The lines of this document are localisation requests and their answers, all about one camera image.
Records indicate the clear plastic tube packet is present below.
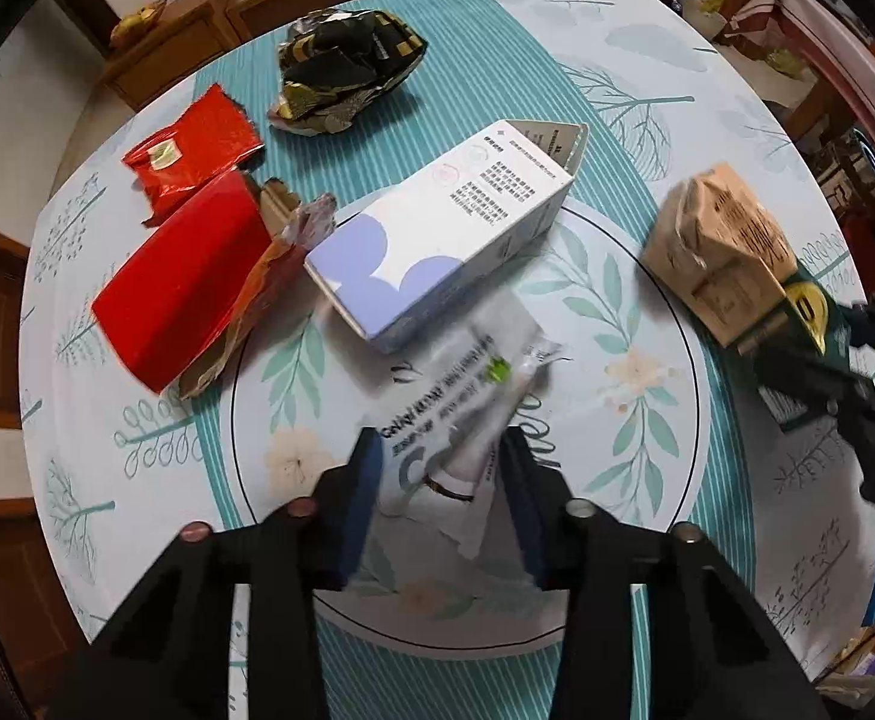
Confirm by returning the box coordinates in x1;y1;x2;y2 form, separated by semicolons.
362;292;564;563

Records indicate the brown crumpled carton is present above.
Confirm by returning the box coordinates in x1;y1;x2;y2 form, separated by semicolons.
638;163;799;350

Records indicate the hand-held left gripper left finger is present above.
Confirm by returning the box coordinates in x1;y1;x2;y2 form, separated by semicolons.
47;426;387;720

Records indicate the red shiny carton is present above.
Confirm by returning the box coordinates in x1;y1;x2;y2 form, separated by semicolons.
91;172;337;400

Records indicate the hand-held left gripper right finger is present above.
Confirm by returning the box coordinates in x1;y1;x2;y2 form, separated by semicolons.
499;426;832;720

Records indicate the fruit bowl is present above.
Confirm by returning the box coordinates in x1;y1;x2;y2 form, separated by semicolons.
111;0;170;46

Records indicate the dark green carton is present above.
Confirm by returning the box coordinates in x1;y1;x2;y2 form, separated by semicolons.
737;277;875;432

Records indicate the lavender white box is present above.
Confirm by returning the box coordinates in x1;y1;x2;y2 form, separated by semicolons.
303;118;590;356

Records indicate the black gold foil wrapper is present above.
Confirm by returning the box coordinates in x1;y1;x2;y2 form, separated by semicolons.
268;9;427;137

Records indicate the small wooden cabinet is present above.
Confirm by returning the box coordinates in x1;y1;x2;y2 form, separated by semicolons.
100;0;239;112

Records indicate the table with teal patterned cloth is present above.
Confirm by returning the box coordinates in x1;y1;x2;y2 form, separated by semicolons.
17;0;875;691

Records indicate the red crinkled wrapper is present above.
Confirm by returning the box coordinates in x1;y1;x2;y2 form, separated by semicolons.
121;85;264;227

